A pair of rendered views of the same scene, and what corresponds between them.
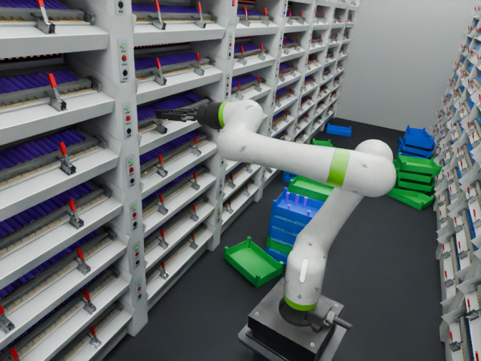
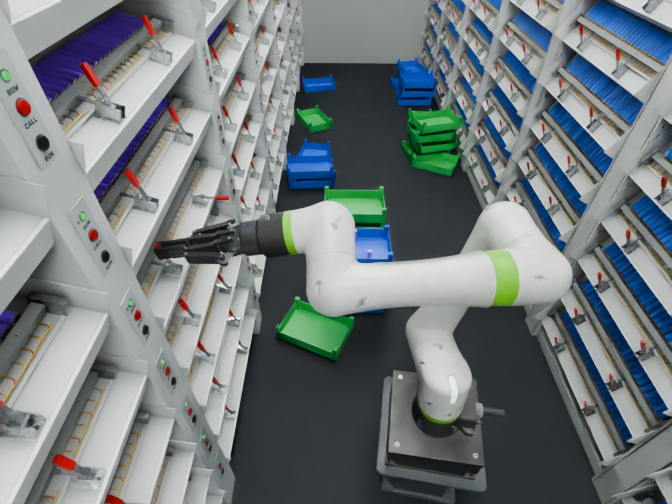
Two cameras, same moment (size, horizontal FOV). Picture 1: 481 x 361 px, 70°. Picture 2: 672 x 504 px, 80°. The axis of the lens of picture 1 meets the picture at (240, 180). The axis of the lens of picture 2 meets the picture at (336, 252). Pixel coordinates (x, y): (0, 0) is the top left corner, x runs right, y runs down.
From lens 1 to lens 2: 63 cm
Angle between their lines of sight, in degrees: 25
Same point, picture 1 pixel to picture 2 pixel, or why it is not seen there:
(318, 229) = (441, 322)
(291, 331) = (445, 448)
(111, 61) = (75, 261)
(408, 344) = (508, 354)
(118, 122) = (127, 337)
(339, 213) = not seen: hidden behind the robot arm
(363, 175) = (541, 290)
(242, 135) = (353, 283)
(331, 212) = not seen: hidden behind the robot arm
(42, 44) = not seen: outside the picture
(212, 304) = (298, 409)
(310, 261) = (456, 377)
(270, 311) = (408, 431)
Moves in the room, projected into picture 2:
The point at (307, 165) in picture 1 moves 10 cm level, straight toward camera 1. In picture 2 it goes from (462, 296) to (486, 340)
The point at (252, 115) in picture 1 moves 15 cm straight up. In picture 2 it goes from (347, 235) to (349, 168)
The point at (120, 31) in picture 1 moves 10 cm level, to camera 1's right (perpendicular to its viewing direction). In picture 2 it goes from (65, 193) to (147, 176)
